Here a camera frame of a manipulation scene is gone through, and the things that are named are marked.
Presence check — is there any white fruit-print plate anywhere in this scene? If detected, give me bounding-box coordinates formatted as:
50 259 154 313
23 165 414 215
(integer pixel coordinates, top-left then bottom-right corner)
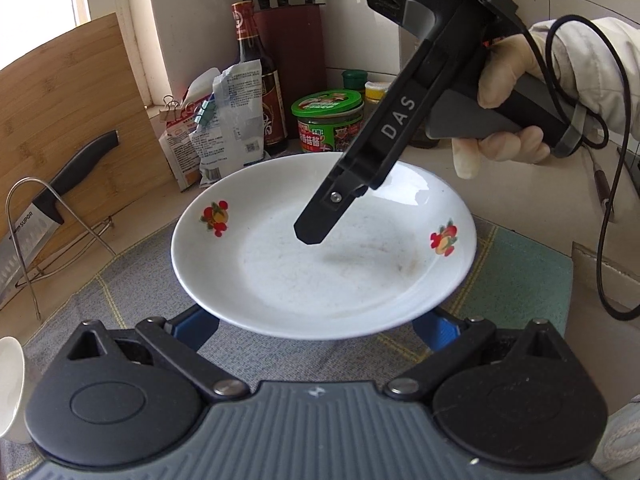
171 153 477 340

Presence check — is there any white bowl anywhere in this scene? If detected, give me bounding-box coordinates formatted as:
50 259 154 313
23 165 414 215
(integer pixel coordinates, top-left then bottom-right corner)
0 337 29 443

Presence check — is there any right hand white glove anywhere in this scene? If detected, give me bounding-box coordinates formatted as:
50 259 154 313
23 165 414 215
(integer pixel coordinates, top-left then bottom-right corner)
451 18 639 180

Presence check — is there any green lid sauce jar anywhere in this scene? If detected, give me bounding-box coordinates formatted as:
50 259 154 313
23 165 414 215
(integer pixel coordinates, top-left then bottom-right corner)
291 89 363 153

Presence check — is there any dark soy sauce bottle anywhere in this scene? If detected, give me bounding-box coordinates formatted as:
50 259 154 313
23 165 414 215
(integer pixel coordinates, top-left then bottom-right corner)
229 0 291 158

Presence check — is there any grey and teal towel mat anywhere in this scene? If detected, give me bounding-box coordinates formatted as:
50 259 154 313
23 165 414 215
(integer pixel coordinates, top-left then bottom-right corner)
0 213 575 480

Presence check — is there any yellow lid spice jar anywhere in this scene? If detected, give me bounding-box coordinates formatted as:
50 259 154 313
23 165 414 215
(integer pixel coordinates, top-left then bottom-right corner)
364 81 390 112

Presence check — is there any white plastic food bag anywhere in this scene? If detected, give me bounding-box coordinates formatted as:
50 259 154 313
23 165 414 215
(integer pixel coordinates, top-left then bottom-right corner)
191 60 265 188

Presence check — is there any dark red knife block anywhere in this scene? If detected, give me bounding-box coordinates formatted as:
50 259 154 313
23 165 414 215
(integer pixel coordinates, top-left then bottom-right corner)
232 0 328 153

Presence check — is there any red snack bag with clip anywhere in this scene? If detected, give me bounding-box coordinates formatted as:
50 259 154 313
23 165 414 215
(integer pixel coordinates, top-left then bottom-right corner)
158 67 220 191

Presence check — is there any bamboo cutting board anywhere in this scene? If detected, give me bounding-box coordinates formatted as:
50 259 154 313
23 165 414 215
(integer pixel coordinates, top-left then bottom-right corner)
0 12 170 261

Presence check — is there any metal wire rack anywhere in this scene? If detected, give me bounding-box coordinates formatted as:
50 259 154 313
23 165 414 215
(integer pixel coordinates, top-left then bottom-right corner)
4 175 120 322

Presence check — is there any black cable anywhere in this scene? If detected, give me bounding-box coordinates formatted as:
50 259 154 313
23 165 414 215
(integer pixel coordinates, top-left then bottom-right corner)
519 13 640 322

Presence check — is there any kitchen knife black handle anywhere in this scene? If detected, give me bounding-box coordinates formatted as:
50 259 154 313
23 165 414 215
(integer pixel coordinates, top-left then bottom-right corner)
0 129 123 306

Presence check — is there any metal spatula wooden handle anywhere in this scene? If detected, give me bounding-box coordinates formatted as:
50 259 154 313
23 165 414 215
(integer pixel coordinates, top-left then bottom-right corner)
584 146 611 214

